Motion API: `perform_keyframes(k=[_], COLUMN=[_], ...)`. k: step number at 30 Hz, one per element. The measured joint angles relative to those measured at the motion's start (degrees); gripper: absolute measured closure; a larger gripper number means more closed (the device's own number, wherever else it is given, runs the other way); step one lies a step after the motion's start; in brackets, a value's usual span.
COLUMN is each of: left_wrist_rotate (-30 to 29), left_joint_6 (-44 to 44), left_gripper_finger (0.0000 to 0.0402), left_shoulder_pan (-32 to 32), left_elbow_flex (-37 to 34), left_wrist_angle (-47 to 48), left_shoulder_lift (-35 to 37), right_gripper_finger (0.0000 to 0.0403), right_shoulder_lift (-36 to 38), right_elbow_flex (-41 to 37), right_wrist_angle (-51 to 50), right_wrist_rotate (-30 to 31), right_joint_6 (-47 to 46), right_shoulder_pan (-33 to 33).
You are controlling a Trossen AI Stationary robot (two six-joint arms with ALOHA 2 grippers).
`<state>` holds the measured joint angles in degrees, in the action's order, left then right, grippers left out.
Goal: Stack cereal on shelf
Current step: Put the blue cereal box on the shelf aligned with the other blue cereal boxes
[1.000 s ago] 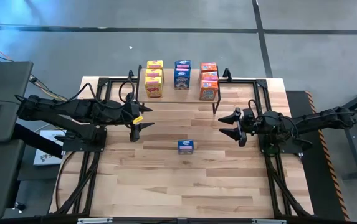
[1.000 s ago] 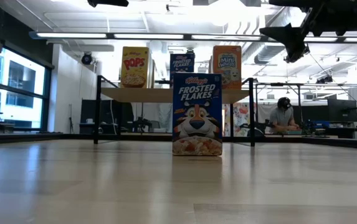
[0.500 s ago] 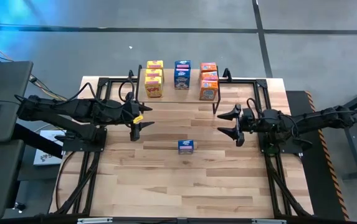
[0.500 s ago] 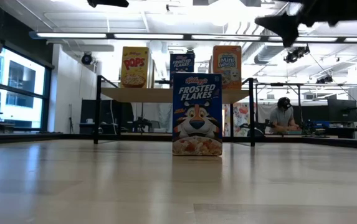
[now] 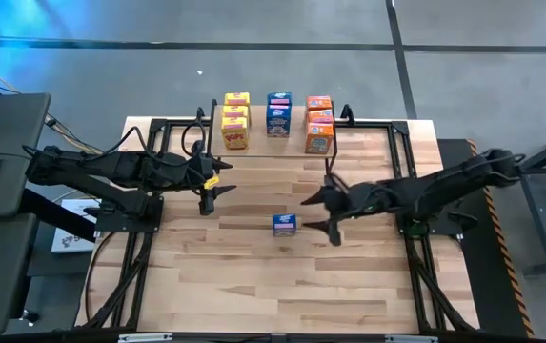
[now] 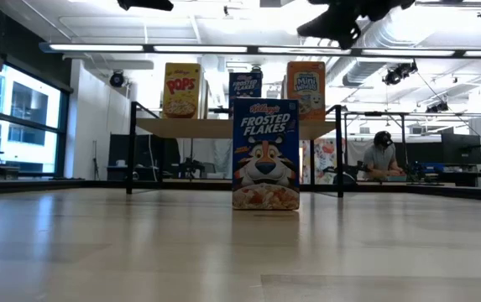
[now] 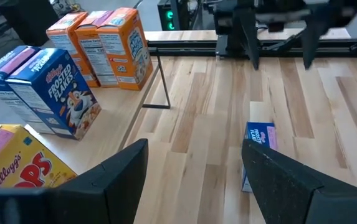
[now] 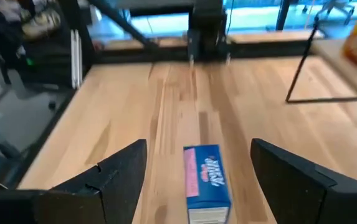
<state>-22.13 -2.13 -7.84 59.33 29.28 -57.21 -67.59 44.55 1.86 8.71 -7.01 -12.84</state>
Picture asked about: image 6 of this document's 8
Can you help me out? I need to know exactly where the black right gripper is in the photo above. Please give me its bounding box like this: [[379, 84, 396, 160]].
[[296, 0, 416, 50]]

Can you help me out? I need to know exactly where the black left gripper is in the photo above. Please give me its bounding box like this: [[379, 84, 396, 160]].
[[117, 0, 175, 13]]

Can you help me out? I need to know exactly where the orange Mini-Wheats cereal box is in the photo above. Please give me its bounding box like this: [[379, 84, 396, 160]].
[[281, 60, 327, 122]]

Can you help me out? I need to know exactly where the yellow Corn Pops cereal box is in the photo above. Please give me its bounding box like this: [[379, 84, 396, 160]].
[[162, 62, 208, 120]]

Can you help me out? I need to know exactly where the blue Frosted Flakes cereal box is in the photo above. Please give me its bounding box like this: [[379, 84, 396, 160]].
[[227, 71, 264, 119], [231, 97, 301, 211]]

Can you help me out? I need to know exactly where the long ceiling light strip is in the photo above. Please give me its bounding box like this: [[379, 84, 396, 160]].
[[38, 40, 481, 59]]

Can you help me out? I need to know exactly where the black track spotlight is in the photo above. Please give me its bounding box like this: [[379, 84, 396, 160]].
[[382, 60, 419, 86], [424, 100, 451, 114]]

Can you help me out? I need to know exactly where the round black ceiling fixture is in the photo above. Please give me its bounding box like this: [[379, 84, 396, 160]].
[[108, 70, 126, 88]]

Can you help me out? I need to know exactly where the ceiling track light fixture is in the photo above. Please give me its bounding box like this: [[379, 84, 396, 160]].
[[415, 0, 481, 18]]

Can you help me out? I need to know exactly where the colourful banner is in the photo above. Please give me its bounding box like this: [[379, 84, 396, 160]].
[[301, 138, 348, 185]]

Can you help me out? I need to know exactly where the person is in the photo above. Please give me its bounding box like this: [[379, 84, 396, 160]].
[[361, 130, 407, 182]]

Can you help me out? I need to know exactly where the dark cabinet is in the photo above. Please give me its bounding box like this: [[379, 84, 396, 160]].
[[106, 133, 181, 182]]

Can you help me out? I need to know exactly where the black monitor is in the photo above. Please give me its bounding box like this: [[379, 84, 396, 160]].
[[440, 133, 481, 166]]

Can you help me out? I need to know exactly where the silver ventilation duct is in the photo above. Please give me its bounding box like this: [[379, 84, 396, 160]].
[[326, 16, 396, 88]]

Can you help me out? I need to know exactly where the black pipe frame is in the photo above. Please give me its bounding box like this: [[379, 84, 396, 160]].
[[342, 109, 481, 181]]

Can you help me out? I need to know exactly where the wooden shelf black metal frame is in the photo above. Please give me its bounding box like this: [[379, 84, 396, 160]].
[[125, 101, 346, 199]]

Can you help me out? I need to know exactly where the large window with dark frame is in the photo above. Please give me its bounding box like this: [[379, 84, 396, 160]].
[[0, 62, 70, 178]]

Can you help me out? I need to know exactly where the black aluminium table frame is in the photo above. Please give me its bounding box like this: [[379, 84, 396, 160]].
[[0, 178, 481, 205]]

